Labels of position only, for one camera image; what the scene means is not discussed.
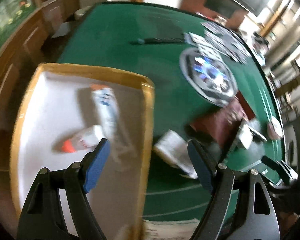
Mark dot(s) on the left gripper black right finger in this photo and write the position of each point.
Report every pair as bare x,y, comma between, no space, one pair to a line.
203,164

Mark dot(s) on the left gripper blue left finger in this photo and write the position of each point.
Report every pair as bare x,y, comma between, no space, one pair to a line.
93,164

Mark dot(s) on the blue white medicine box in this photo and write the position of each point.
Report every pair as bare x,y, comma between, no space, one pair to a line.
78,140

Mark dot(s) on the dark red foil packet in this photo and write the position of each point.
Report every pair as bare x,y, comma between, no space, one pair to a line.
222,125

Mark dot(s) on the white power adapter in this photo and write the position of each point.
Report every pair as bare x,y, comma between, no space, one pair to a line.
246,134

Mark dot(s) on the pink zipper pouch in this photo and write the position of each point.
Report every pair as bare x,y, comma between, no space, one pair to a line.
274,129

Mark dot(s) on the white blue toothpaste box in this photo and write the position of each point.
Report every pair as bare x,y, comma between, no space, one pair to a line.
106,109

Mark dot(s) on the black marker teal cap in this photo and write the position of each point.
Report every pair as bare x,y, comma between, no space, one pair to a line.
144,41

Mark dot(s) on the yellow cardboard box tray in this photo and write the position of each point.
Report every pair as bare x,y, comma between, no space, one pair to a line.
80,153

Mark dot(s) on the round mahjong control panel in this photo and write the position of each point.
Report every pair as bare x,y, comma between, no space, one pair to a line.
212,79

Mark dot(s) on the playing card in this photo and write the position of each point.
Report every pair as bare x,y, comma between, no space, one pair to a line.
209,52
194,39

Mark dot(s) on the pile of playing cards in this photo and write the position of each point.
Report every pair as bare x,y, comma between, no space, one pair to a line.
225,42

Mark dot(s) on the wooden cabinet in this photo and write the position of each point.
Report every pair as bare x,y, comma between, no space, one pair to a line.
20,56

